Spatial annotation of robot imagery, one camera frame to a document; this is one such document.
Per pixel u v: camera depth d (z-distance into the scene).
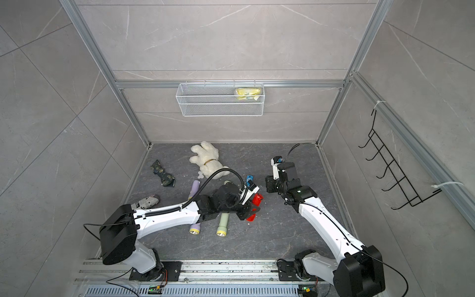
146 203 0.90
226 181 0.98
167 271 0.73
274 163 0.72
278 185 0.68
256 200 0.73
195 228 0.81
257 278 0.73
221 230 0.81
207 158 1.01
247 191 0.63
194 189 0.95
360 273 0.38
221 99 1.00
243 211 0.67
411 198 0.59
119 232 0.43
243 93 0.86
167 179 1.00
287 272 0.73
